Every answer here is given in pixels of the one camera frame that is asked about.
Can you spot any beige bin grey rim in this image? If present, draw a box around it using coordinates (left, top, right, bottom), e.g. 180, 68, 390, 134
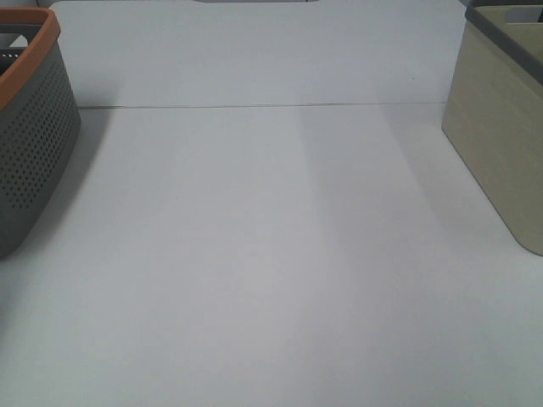
441, 1, 542, 254

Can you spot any grey perforated basket orange rim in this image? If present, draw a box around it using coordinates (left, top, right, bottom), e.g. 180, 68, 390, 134
1, 7, 81, 258

